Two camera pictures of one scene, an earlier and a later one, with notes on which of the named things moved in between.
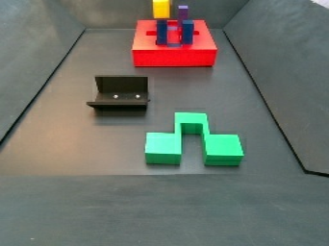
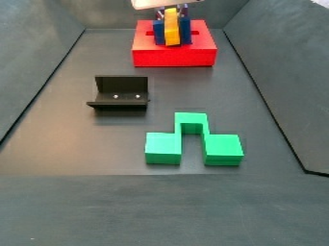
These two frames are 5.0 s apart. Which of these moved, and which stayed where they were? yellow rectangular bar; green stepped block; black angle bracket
Moved: yellow rectangular bar
Stayed: black angle bracket; green stepped block
